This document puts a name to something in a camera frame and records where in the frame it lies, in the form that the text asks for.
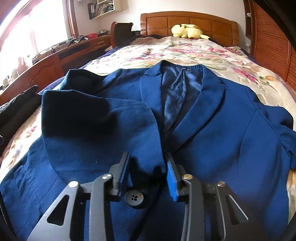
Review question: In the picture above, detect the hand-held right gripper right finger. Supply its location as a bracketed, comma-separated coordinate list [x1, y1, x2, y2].
[165, 152, 269, 241]

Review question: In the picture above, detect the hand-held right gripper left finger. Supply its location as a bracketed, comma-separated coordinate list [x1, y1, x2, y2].
[27, 151, 131, 241]

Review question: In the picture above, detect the navy blue blazer jacket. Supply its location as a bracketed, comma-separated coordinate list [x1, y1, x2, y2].
[0, 60, 294, 241]

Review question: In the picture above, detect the black cloth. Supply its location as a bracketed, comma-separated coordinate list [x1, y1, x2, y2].
[0, 85, 42, 153]

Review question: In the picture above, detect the floral bed blanket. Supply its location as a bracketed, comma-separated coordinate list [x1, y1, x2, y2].
[0, 37, 296, 232]

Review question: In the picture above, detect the wooden desk cabinet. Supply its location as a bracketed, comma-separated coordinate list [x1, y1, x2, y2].
[0, 34, 111, 99]

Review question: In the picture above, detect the dark wooden chair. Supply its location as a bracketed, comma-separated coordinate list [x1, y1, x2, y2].
[110, 21, 134, 49]

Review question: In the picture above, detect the yellow plush toy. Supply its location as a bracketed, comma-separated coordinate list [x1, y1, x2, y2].
[171, 24, 210, 40]

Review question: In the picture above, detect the wooden bed headboard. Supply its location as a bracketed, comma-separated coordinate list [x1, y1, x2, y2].
[140, 13, 240, 47]

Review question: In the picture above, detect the window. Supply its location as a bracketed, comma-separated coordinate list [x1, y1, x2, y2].
[0, 0, 78, 75]

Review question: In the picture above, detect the white wall shelf with books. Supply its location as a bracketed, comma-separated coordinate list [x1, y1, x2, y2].
[87, 0, 122, 20]

